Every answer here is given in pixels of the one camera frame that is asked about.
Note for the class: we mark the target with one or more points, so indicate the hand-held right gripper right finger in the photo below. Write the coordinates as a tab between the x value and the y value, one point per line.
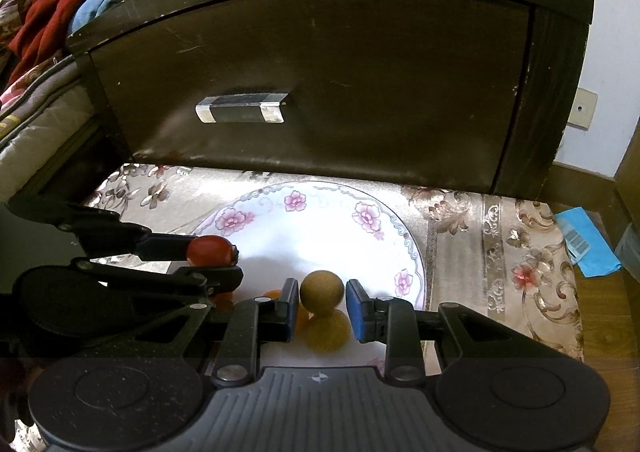
355	309

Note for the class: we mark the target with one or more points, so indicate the clear plastic container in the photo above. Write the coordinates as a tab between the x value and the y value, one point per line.
629	249

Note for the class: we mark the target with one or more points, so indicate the red garment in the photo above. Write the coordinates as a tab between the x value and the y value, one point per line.
65	2

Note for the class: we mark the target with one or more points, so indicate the blue cloth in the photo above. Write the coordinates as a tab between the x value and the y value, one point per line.
95	10

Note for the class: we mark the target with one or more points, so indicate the dark wooden nightstand drawer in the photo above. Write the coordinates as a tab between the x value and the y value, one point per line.
325	72

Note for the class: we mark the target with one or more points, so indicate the wooden wardrobe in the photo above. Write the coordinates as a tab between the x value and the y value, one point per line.
631	172

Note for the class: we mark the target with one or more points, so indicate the round brown longan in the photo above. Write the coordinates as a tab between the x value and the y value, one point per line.
321	287

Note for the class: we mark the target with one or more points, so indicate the brown longan with dark spot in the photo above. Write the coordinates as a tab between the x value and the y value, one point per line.
327	333

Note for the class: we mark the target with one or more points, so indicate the white floral plate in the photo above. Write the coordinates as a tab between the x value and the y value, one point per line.
320	232

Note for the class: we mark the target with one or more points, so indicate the bright red tomato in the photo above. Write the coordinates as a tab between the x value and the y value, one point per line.
210	250

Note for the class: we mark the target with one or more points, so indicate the beige wall socket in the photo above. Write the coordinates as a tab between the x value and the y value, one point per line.
582	108

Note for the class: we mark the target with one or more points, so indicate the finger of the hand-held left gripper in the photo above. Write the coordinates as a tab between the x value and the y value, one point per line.
210	279
100	227

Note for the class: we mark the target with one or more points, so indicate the floral quilted mattress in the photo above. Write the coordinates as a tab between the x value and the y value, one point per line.
40	132

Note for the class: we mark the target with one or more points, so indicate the blue paper sheet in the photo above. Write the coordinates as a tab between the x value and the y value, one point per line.
585	242

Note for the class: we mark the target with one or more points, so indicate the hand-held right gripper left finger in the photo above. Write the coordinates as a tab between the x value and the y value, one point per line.
288	309

